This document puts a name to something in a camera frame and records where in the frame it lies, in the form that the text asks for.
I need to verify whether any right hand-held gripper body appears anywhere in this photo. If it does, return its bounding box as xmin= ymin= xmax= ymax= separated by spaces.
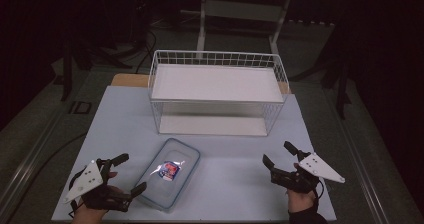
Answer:
xmin=271 ymin=150 xmax=346 ymax=195

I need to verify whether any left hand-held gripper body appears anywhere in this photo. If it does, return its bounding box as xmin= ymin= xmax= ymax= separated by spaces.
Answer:
xmin=63 ymin=157 xmax=133 ymax=213

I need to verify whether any clear plastic container blue rim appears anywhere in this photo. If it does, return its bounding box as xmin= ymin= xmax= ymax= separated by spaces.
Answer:
xmin=134 ymin=137 xmax=202 ymax=213

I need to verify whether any white wire shelf rack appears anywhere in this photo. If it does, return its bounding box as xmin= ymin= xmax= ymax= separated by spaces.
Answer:
xmin=147 ymin=49 xmax=291 ymax=138

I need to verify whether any person's left hand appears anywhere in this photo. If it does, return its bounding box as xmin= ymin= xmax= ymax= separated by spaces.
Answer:
xmin=70 ymin=171 xmax=119 ymax=224

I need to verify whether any person's right hand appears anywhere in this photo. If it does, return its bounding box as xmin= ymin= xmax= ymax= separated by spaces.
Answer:
xmin=286 ymin=162 xmax=317 ymax=215

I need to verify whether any small red blue packet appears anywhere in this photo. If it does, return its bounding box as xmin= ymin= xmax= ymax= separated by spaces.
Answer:
xmin=149 ymin=160 xmax=186 ymax=182

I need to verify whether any pale blue table mat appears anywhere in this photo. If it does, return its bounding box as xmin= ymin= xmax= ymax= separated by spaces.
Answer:
xmin=51 ymin=85 xmax=338 ymax=223

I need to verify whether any floor socket plate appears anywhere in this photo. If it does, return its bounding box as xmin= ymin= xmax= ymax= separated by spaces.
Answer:
xmin=68 ymin=100 xmax=93 ymax=115

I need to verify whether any black tripod stand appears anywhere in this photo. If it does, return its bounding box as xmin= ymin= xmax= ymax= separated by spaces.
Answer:
xmin=289 ymin=47 xmax=354 ymax=120
xmin=59 ymin=37 xmax=133 ymax=102

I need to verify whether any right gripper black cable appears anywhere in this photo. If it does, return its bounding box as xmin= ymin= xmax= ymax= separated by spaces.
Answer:
xmin=312 ymin=179 xmax=326 ymax=205

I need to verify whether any black floor cable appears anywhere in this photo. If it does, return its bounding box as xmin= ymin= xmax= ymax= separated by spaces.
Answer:
xmin=134 ymin=28 xmax=158 ymax=75
xmin=5 ymin=131 xmax=89 ymax=216

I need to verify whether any white metal desk frame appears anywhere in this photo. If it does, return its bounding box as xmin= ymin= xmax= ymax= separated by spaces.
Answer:
xmin=195 ymin=0 xmax=295 ymax=56

